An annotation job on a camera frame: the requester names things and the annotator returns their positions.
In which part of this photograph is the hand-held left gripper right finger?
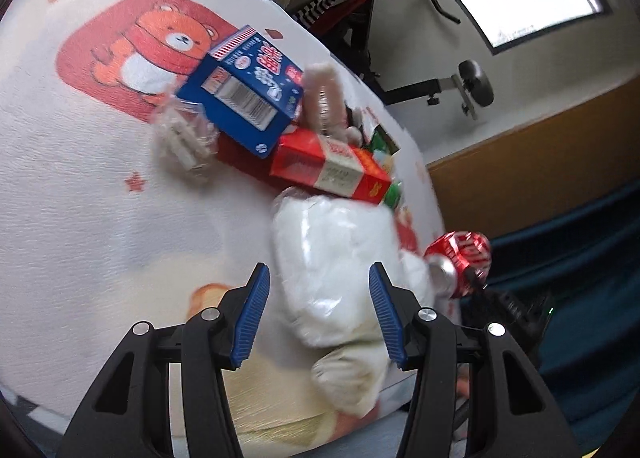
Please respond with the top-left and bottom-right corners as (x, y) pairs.
(368, 261), (583, 458)

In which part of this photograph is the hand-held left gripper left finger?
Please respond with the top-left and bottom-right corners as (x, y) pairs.
(57, 262), (272, 458)

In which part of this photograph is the crushed red can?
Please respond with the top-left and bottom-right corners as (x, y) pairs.
(424, 230), (493, 299)

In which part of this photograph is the white plastic bag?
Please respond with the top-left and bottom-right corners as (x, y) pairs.
(271, 188), (436, 416)

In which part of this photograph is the red cigarette carton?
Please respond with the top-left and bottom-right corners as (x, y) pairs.
(270, 128), (392, 204)

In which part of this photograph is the dark blue curtain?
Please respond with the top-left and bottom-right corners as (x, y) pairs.
(460, 183), (640, 458)

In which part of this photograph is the green snack packet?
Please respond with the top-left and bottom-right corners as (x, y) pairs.
(370, 124), (401, 156)

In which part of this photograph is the clear plastic wrapper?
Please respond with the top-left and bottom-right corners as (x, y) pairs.
(152, 95), (221, 184)

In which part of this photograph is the printed bear blanket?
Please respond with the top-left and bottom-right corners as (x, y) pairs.
(0, 0), (446, 439)

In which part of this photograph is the grey black sock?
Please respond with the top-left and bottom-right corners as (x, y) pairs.
(300, 63), (363, 144)

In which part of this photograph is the black exercise bike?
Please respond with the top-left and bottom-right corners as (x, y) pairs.
(320, 0), (496, 121)

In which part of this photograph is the blue carton box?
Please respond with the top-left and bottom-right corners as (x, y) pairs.
(175, 25), (305, 159)

